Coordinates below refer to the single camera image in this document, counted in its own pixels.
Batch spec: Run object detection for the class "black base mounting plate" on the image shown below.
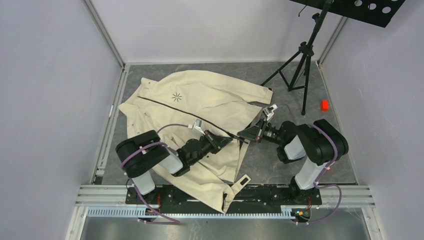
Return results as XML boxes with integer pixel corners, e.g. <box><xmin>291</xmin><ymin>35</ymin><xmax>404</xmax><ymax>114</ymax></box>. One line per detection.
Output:
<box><xmin>144</xmin><ymin>184</ymin><xmax>323</xmax><ymax>214</ymax></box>

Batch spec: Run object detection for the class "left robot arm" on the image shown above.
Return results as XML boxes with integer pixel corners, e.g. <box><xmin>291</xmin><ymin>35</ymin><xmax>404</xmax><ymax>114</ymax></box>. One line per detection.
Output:
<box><xmin>115</xmin><ymin>130</ymin><xmax>232</xmax><ymax>204</ymax></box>

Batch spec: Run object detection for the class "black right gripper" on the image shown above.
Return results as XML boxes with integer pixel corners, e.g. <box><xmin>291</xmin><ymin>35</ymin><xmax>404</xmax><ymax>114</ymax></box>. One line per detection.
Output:
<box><xmin>236</xmin><ymin>117</ymin><xmax>284</xmax><ymax>146</ymax></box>

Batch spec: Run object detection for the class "black perforated panel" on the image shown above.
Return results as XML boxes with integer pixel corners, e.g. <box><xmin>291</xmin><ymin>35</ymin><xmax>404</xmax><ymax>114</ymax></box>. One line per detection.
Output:
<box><xmin>288</xmin><ymin>0</ymin><xmax>407</xmax><ymax>29</ymax></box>

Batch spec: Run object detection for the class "grey slotted cable duct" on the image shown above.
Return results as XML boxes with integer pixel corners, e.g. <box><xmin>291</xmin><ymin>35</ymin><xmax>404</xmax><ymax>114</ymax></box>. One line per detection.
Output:
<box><xmin>86</xmin><ymin>206</ymin><xmax>304</xmax><ymax>220</ymax></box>

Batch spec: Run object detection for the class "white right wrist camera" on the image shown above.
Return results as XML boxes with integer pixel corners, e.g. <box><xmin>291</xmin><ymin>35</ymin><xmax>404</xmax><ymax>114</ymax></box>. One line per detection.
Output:
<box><xmin>262</xmin><ymin>104</ymin><xmax>278</xmax><ymax>122</ymax></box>

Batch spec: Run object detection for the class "black tripod stand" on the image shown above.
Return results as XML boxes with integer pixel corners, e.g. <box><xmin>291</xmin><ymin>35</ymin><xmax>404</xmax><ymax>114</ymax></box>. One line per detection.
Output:
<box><xmin>260</xmin><ymin>0</ymin><xmax>334</xmax><ymax>116</ymax></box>

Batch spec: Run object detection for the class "red block near tripod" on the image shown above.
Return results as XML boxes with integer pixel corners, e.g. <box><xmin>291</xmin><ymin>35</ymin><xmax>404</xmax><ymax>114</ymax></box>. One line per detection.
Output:
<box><xmin>320</xmin><ymin>100</ymin><xmax>329</xmax><ymax>112</ymax></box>

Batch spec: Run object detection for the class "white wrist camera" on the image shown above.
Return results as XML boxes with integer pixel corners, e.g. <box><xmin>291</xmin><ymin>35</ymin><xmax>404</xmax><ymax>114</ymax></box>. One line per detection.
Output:
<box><xmin>262</xmin><ymin>104</ymin><xmax>278</xmax><ymax>122</ymax></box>
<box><xmin>188</xmin><ymin>119</ymin><xmax>205</xmax><ymax>135</ymax></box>

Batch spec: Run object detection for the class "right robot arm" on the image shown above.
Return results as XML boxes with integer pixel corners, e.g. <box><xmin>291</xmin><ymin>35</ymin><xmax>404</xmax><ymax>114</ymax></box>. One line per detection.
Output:
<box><xmin>238</xmin><ymin>119</ymin><xmax>349</xmax><ymax>204</ymax></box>

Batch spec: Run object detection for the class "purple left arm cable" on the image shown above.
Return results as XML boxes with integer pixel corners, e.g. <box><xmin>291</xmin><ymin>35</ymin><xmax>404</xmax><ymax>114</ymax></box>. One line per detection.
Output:
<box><xmin>120</xmin><ymin>123</ymin><xmax>195</xmax><ymax>225</ymax></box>

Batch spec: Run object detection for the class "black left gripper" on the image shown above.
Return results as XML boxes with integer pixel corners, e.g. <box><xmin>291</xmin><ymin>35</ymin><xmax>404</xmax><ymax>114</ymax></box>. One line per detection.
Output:
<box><xmin>189</xmin><ymin>129</ymin><xmax>233</xmax><ymax>166</ymax></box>

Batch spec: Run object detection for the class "cream zip-up jacket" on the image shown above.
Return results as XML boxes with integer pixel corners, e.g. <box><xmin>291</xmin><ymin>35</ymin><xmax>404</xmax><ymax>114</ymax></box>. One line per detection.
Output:
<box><xmin>118</xmin><ymin>70</ymin><xmax>273</xmax><ymax>213</ymax></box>

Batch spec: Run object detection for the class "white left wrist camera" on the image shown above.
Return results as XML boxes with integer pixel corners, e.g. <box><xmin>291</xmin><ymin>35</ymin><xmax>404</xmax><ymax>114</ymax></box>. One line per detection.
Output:
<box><xmin>188</xmin><ymin>119</ymin><xmax>205</xmax><ymax>135</ymax></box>

